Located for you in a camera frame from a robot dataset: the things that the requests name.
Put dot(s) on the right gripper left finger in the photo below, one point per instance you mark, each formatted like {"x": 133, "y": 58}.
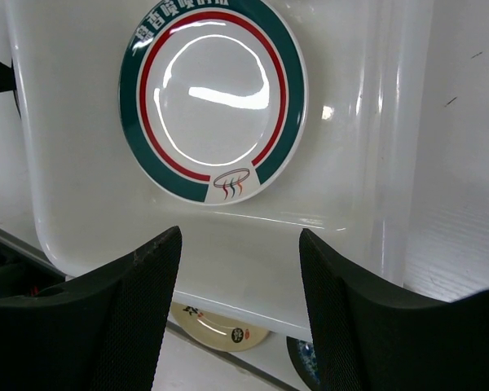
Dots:
{"x": 99, "y": 331}

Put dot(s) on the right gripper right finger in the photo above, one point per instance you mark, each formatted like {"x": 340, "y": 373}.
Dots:
{"x": 370, "y": 334}

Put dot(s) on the green red striped white plate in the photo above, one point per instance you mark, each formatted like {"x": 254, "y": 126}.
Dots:
{"x": 213, "y": 98}

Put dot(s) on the cream patterned plate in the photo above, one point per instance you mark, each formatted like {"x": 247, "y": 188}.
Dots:
{"x": 216, "y": 331}

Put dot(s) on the blue patterned plate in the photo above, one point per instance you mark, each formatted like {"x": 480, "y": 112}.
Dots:
{"x": 302, "y": 356}

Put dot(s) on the clear plastic bin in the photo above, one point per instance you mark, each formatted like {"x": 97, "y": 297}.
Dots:
{"x": 349, "y": 181}

